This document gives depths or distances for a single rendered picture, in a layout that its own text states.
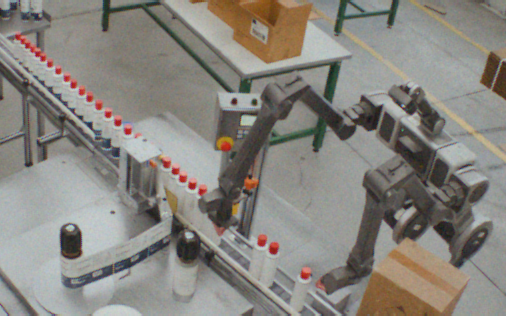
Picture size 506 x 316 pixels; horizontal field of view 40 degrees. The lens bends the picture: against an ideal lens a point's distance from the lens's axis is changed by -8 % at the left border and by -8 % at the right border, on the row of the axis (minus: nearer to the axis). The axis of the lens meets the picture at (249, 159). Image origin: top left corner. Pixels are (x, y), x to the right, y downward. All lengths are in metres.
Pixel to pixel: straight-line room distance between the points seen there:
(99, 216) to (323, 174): 2.19
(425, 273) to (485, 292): 1.78
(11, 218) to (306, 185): 2.26
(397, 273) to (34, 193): 1.54
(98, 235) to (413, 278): 1.21
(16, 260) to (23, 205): 0.37
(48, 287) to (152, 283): 0.39
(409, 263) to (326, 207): 1.97
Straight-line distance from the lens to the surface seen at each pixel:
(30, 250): 2.79
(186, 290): 2.58
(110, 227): 2.88
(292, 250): 2.97
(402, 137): 2.57
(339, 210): 4.54
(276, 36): 4.19
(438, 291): 2.57
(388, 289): 2.57
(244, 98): 2.59
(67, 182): 3.16
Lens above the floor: 2.85
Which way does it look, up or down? 37 degrees down
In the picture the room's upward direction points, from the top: 10 degrees clockwise
